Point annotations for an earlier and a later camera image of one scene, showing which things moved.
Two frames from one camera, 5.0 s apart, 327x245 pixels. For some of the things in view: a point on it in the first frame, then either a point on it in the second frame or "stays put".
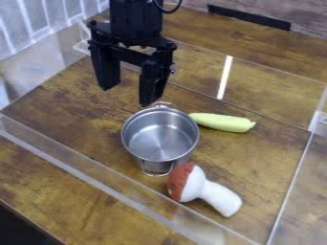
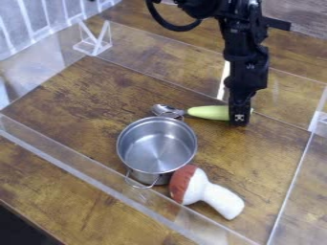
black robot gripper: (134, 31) to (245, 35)
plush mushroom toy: (190, 185) stays put
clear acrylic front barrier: (64, 199) stays put
